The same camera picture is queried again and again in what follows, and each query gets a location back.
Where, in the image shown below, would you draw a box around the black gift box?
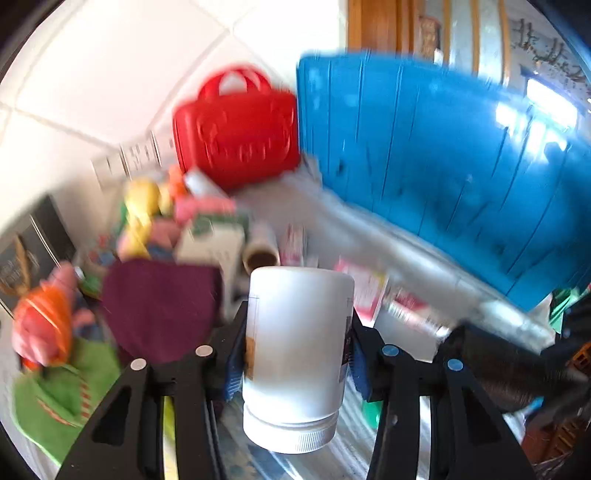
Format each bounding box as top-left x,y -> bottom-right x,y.
0,195 -> 77,317

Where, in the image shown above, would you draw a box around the pink flat pack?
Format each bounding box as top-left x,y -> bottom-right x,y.
174,196 -> 237,223

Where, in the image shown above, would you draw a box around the white box green print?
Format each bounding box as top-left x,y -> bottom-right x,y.
175,217 -> 245,278

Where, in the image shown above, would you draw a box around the maroon cloth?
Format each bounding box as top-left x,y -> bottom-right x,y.
100,259 -> 225,365

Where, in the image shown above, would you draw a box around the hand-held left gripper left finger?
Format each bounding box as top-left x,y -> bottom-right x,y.
55,300 -> 250,480

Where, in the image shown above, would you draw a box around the green cloth bag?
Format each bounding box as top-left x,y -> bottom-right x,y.
11,339 -> 123,467

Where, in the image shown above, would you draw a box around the wooden frame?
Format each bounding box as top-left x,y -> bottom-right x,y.
347,0 -> 426,54

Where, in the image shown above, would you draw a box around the white wall sockets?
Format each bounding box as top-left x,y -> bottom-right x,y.
91,131 -> 178,188

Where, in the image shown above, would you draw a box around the ornate picture frame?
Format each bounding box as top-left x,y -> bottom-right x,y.
418,16 -> 445,62

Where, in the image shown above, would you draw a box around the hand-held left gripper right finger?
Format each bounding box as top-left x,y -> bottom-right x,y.
344,314 -> 536,480

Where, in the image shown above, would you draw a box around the cardboard roll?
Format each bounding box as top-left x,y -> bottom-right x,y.
242,222 -> 281,274

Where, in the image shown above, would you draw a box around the white plastic bottle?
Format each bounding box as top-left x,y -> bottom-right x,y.
242,266 -> 355,456

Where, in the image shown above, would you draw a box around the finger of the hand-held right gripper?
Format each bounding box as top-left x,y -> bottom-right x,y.
443,323 -> 583,414

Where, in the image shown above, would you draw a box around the red plastic carry case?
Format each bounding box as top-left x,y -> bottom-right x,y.
173,68 -> 301,190

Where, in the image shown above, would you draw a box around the yellow-green snack packet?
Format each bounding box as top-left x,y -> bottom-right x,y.
161,396 -> 180,480

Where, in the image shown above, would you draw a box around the pink plush toy orange dress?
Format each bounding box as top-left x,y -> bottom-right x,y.
11,263 -> 94,371

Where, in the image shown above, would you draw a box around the white tube bottle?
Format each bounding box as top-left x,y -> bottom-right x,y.
184,167 -> 223,195

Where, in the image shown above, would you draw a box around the blue plastic crate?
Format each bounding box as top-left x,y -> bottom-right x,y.
295,52 -> 591,311

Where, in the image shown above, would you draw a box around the white cloth-covered desktop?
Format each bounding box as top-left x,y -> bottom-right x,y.
0,161 -> 555,480

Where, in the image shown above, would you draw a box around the red and white packet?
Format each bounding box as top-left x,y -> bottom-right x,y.
332,258 -> 389,324

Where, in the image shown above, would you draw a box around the yellow plush toy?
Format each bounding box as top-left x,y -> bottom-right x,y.
117,178 -> 174,259

